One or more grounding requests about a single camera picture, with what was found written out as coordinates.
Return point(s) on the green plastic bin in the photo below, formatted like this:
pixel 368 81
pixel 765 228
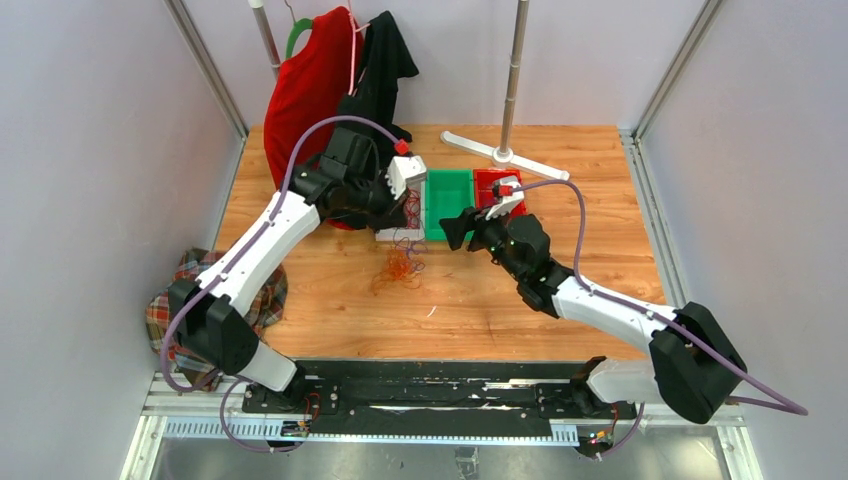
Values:
pixel 447 193

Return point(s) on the pink hanger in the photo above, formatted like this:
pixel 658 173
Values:
pixel 357 36

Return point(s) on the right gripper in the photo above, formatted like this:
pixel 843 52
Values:
pixel 469 220

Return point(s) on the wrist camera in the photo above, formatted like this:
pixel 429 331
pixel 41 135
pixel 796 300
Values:
pixel 405 171
pixel 508 194

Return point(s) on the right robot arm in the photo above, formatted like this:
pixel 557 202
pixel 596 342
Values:
pixel 691 365

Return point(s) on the white plastic bin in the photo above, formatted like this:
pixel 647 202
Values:
pixel 415 216

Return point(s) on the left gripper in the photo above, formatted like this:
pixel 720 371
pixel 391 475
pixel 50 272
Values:
pixel 392 214

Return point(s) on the plaid shirt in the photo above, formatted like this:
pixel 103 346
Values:
pixel 266 310

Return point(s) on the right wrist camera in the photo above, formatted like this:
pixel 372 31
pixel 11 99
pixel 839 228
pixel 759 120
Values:
pixel 508 194

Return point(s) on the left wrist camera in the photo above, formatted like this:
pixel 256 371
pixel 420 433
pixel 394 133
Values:
pixel 405 171

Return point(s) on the green hanger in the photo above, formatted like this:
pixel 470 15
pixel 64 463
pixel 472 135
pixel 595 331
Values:
pixel 299 27

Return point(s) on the black shirt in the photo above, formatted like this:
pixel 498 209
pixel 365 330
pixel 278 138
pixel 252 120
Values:
pixel 384 66

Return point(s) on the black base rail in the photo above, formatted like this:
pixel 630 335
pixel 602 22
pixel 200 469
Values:
pixel 439 401

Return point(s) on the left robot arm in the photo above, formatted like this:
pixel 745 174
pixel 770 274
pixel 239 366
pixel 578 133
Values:
pixel 208 313

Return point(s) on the red shirt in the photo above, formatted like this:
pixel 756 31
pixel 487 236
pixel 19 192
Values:
pixel 309 87

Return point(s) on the white clothes rack stand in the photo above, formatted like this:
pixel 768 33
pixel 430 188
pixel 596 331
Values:
pixel 502 155

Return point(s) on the red plastic bin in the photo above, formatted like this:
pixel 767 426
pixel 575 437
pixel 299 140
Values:
pixel 483 181

